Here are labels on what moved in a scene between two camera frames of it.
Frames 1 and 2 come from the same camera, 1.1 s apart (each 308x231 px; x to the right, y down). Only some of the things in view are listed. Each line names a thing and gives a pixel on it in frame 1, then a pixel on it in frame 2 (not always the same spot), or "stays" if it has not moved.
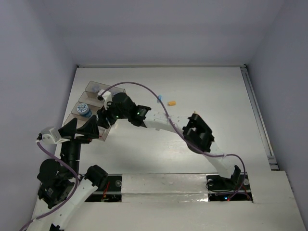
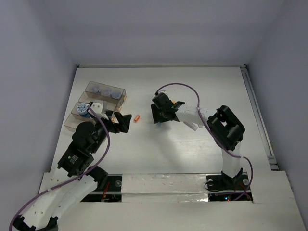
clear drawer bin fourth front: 103,131 stays
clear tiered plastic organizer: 94,88 stays
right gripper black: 103,114 → 157,117
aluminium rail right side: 260,119 stays
